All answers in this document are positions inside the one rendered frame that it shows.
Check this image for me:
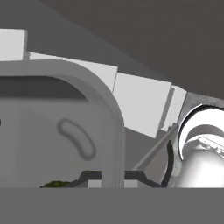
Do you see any large white cupboard door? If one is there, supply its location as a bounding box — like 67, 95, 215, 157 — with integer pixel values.
112, 72, 173, 139

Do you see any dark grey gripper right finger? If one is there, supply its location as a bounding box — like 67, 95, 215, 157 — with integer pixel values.
124, 170, 163, 189

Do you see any small white cupboard front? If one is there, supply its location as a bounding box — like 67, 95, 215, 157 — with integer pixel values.
0, 28, 28, 62

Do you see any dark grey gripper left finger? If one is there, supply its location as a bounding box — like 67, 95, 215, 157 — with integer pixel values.
68, 170, 102, 189

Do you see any black curved strip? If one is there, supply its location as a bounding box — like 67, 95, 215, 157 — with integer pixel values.
161, 139, 175, 188

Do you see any grey tupperware container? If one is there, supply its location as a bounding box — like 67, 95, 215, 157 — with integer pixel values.
0, 59, 127, 189

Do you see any narrow white cupboard panel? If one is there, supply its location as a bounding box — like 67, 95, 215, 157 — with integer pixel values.
161, 85, 188, 133

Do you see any green lime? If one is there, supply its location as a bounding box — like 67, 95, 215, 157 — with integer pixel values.
39, 179, 72, 189

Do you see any round white and black object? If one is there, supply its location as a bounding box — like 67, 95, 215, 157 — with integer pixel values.
176, 101, 224, 189

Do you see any long white drawer front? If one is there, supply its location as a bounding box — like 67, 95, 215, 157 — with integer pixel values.
29, 52, 119, 93

